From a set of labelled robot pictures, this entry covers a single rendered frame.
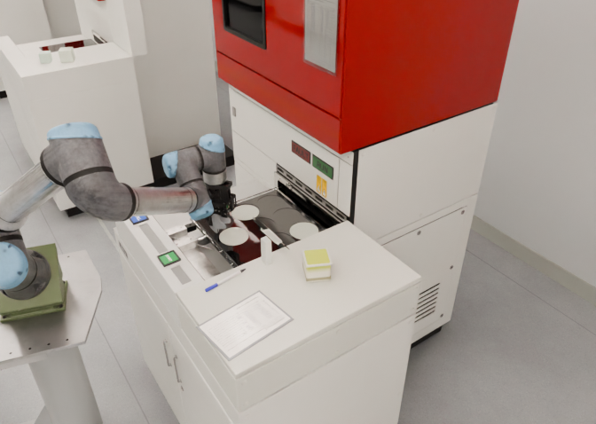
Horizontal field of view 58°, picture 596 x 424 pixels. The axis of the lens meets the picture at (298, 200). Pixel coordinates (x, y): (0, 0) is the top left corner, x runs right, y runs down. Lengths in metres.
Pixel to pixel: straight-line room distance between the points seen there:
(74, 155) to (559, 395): 2.22
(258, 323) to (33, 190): 0.66
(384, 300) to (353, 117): 0.54
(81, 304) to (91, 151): 0.65
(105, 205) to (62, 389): 0.92
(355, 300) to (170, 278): 0.54
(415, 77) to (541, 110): 1.37
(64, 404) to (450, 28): 1.78
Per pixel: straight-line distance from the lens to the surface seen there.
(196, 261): 1.80
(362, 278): 1.59
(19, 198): 1.52
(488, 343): 2.85
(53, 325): 1.79
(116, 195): 1.32
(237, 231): 1.87
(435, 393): 2.58
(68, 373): 2.04
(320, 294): 1.52
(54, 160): 1.37
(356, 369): 1.68
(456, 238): 2.38
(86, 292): 1.87
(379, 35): 1.59
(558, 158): 3.05
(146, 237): 1.80
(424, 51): 1.75
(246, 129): 2.27
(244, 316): 1.47
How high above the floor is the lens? 2.01
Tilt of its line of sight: 33 degrees down
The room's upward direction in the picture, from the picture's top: straight up
